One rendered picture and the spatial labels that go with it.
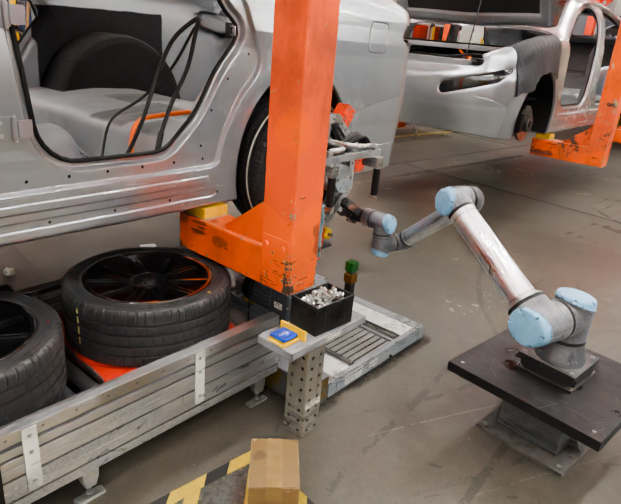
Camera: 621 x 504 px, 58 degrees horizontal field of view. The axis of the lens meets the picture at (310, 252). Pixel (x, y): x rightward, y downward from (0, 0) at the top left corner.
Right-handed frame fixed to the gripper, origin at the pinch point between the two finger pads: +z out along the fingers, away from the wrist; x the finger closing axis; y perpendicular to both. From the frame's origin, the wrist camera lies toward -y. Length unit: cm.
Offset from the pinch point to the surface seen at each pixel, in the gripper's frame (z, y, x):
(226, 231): -8, -59, -54
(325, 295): -59, -49, -59
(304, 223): -44, -64, -41
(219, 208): 8, -55, -44
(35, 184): 11, -125, -84
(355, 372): -54, 12, -71
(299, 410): -59, -22, -98
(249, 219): -19, -64, -47
